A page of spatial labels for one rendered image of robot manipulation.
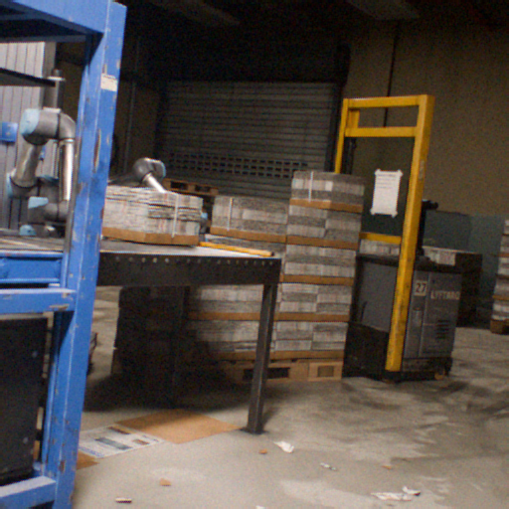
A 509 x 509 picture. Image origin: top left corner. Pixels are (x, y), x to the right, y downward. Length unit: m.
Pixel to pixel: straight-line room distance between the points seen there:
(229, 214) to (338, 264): 0.80
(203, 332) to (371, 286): 1.54
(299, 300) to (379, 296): 0.83
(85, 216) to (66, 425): 0.63
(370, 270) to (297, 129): 6.72
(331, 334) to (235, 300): 0.81
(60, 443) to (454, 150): 9.09
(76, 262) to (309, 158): 9.66
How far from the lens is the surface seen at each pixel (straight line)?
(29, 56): 4.10
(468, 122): 11.07
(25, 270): 2.49
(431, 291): 5.48
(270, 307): 3.64
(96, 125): 2.42
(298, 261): 4.81
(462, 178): 10.99
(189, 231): 3.72
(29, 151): 3.63
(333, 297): 5.03
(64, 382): 2.48
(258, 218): 4.59
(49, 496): 2.56
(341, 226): 5.01
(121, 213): 3.59
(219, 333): 4.52
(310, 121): 12.04
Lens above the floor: 0.99
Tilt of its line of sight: 3 degrees down
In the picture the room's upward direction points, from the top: 7 degrees clockwise
